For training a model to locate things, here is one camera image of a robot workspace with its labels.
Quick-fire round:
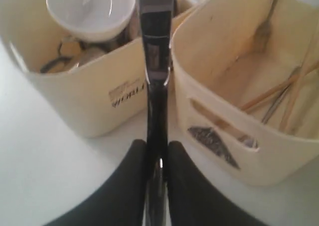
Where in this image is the stainless steel cup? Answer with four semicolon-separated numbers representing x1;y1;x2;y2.
39;35;111;74

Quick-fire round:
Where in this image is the stainless steel knife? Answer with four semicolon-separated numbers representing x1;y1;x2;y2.
139;0;174;226

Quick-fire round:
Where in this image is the cream bin with triangle mark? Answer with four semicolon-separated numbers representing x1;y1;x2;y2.
172;0;319;186

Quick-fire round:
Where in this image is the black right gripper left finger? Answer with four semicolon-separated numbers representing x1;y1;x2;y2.
48;139;147;226

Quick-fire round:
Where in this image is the cream bin with circle mark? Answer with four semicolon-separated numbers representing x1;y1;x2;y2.
0;0;200;138

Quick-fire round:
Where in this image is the stainless steel spoon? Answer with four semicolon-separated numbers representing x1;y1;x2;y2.
261;83;293;124

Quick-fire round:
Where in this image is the wooden chopstick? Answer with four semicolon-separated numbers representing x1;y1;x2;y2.
279;28;319;132
240;64;319;112

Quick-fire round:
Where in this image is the white ceramic bowl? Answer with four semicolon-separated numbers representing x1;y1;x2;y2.
46;0;136;42

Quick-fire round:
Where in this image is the stainless steel fork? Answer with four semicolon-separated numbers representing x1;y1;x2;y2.
254;0;278;52

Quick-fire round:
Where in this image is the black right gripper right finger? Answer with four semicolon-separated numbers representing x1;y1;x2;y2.
168;141;264;226

